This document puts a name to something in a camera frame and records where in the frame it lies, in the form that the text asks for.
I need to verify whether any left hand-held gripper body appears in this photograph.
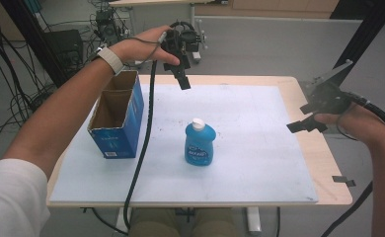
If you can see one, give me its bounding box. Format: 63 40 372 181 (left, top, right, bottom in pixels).
160 19 208 72

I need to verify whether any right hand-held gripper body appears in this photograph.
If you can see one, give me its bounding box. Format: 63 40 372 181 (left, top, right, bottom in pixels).
307 58 369 116

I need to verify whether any blue bottle with white cap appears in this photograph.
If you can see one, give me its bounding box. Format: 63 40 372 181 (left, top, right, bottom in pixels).
184 118 217 167

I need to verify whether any blue cardboard box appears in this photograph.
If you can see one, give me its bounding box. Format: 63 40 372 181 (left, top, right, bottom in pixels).
87 69 145 160

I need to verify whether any person's left hand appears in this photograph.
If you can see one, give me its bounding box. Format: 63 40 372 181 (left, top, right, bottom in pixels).
110 25 182 67

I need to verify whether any person's right hand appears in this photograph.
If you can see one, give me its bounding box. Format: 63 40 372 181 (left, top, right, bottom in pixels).
313 104 385 146

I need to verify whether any white band wristwatch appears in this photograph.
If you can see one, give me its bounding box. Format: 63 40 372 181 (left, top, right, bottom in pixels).
93 45 126 77

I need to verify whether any white board mat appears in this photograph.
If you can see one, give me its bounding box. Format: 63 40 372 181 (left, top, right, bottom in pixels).
48 83 319 203

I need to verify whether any black device on floor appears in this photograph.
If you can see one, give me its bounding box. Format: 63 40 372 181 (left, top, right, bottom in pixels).
94 8 129 47

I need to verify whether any black metal column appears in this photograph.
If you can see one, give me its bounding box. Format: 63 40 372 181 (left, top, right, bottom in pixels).
332 0 385 97
0 0 70 88

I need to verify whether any white table leg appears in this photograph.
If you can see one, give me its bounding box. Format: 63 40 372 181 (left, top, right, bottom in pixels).
246 206 263 236
115 206 131 233

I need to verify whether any black computer box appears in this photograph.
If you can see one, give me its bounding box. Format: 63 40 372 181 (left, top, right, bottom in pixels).
43 29 85 72

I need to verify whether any person's right leg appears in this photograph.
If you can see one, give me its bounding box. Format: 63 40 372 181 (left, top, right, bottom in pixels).
193 207 239 237

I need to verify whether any person's leg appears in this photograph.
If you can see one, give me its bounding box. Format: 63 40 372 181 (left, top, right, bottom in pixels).
127 207 175 237
193 207 239 237

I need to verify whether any person's left leg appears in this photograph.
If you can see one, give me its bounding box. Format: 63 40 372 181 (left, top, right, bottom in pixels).
127 207 175 237

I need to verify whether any person's white sleeve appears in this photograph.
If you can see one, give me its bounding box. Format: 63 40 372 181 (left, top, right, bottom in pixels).
0 158 51 237

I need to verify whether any grey wrist strap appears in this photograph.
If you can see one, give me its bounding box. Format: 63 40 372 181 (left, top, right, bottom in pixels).
125 31 167 68

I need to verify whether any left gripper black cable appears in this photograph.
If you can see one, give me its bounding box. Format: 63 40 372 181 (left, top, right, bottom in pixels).
122 59 159 231

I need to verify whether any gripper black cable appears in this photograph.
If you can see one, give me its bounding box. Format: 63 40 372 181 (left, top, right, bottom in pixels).
320 92 385 237
122 59 159 231

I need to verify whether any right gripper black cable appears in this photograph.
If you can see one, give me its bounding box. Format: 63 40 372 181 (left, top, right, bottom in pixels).
320 92 385 237

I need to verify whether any thin black cable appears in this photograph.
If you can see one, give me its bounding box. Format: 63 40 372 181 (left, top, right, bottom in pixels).
273 206 282 237
80 206 129 236

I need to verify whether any bundle of black floor cables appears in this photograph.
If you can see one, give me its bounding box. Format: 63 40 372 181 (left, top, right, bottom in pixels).
0 0 58 166

